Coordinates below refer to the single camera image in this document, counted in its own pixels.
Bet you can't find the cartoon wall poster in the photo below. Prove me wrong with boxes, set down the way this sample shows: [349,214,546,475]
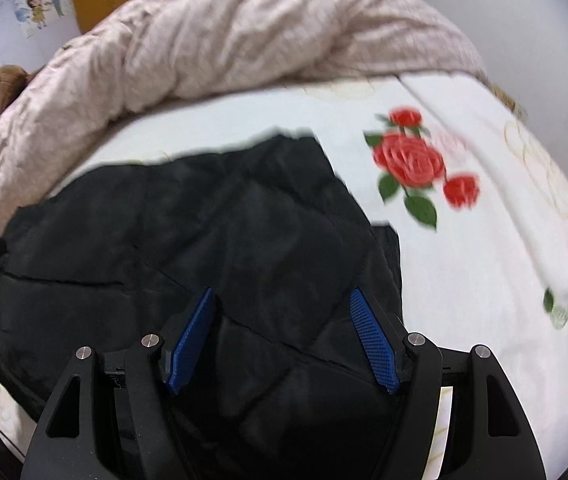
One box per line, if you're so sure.
[0,0,77,38]

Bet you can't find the white rose print bed sheet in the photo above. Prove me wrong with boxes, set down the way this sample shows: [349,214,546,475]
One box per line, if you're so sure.
[0,72,568,480]

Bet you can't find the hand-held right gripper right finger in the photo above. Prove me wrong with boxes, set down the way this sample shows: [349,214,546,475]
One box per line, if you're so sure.
[349,287,547,480]

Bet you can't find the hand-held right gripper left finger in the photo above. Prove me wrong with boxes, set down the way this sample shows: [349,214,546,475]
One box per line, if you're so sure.
[20,287,217,480]

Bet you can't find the black puffer jacket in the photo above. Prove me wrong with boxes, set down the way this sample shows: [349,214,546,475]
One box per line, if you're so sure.
[0,130,405,480]

